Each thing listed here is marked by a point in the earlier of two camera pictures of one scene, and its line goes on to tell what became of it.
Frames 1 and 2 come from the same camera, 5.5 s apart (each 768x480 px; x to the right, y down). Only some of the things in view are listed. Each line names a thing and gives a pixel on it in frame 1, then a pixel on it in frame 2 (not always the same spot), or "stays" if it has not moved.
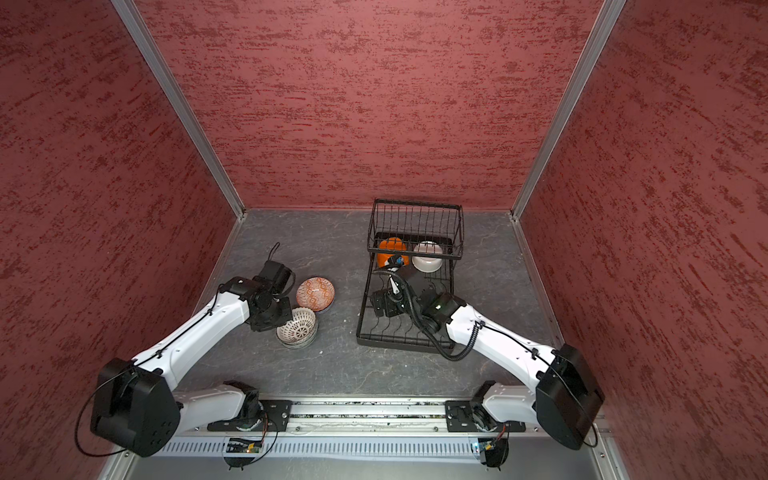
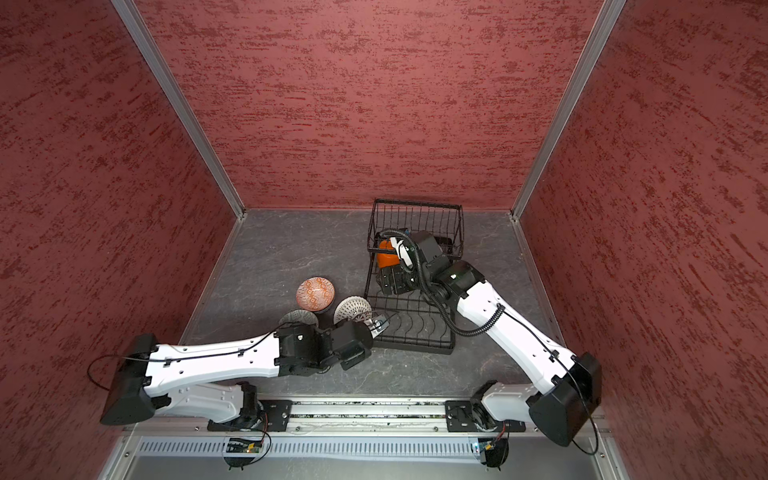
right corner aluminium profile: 608,14 stays
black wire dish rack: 414,247 stays
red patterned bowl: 316,293 stays
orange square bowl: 392,260 stays
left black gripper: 286,304 → 355,359
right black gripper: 389,296 → 398,272
